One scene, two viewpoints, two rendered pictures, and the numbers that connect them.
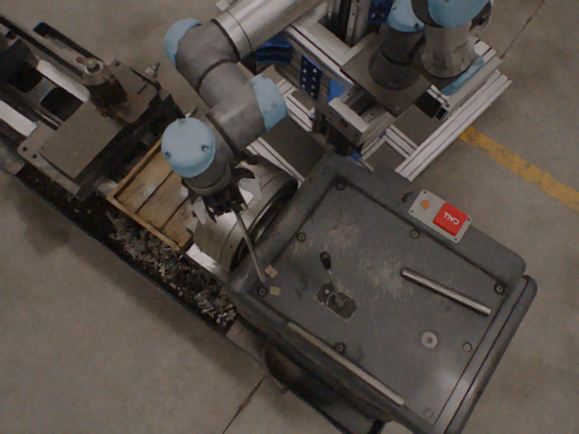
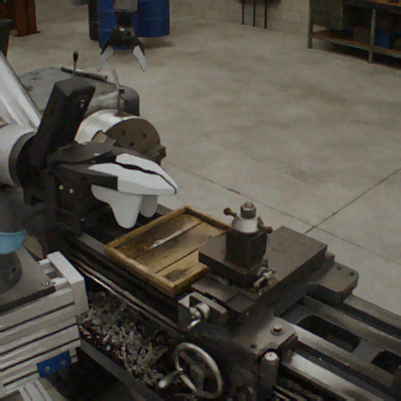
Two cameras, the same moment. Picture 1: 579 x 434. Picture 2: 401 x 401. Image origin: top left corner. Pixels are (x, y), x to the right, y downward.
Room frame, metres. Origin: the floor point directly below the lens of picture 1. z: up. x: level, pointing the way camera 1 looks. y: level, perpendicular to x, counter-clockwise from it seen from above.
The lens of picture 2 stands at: (2.02, 0.65, 1.83)
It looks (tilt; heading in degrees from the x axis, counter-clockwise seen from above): 28 degrees down; 189
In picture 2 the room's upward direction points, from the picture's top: straight up
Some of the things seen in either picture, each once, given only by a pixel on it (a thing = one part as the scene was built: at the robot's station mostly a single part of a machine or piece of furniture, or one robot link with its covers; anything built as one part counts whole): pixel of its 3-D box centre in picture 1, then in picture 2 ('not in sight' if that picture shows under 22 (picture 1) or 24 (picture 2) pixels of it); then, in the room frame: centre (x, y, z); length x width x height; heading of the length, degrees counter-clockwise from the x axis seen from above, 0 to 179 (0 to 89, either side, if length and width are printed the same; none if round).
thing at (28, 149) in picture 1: (96, 123); (276, 293); (0.78, 0.65, 0.90); 0.47 x 0.30 x 0.06; 146
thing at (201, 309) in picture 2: (154, 68); (195, 316); (0.97, 0.47, 0.95); 0.07 x 0.04 x 0.04; 146
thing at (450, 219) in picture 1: (449, 220); not in sight; (0.35, -0.38, 1.26); 0.06 x 0.06 x 0.02; 56
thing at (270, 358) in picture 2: not in sight; (268, 369); (1.02, 0.65, 0.84); 0.04 x 0.04 x 0.10; 56
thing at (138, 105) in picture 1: (119, 102); (237, 264); (0.80, 0.55, 0.99); 0.20 x 0.10 x 0.05; 56
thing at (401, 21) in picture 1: (412, 27); not in sight; (0.84, -0.30, 1.33); 0.13 x 0.12 x 0.14; 40
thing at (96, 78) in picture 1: (96, 71); (247, 220); (0.82, 0.57, 1.13); 0.08 x 0.08 x 0.03
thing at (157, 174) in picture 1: (179, 183); (180, 246); (0.57, 0.35, 0.89); 0.36 x 0.30 x 0.04; 146
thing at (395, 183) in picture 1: (385, 184); not in sight; (0.44, -0.24, 1.24); 0.09 x 0.08 x 0.03; 56
